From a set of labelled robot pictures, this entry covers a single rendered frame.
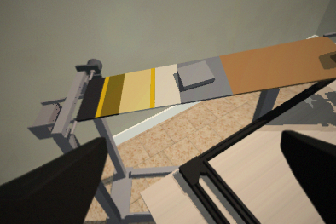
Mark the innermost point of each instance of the grey plate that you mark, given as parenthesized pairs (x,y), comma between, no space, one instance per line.
(195,74)

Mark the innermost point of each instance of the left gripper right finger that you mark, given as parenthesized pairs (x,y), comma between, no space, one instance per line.
(313,164)

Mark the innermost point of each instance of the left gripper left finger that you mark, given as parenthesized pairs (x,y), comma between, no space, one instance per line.
(58,192)

